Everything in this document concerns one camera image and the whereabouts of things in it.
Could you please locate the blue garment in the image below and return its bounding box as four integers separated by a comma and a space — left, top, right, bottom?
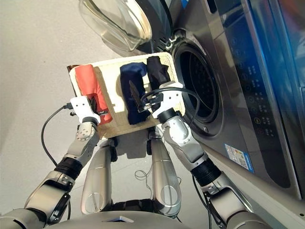
119, 62, 153, 125

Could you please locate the red garment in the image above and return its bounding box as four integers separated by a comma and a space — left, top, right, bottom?
74, 64, 113, 126

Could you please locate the black garment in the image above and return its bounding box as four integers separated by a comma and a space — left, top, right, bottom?
146, 55, 171, 93

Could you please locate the pale woven basket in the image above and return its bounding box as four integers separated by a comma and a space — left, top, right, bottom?
69, 52, 185, 140

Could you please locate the round glass washing machine door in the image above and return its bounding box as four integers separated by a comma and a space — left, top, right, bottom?
78, 0, 173, 58

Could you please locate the grey washing machine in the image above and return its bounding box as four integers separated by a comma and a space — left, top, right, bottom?
133, 0, 305, 201

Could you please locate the blue white energy label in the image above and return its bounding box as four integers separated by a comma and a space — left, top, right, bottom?
224, 143, 252, 171

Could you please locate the silver robot torso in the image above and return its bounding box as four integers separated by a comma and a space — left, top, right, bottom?
0, 200, 189, 229

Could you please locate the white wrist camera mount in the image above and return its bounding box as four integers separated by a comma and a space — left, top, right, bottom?
70, 96, 101, 125
151, 81, 184, 119

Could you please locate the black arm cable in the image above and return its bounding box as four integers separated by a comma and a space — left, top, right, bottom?
41, 102, 72, 221
140, 87, 227, 229

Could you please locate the thin grey floor cable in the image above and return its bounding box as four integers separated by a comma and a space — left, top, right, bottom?
134, 164, 156, 199

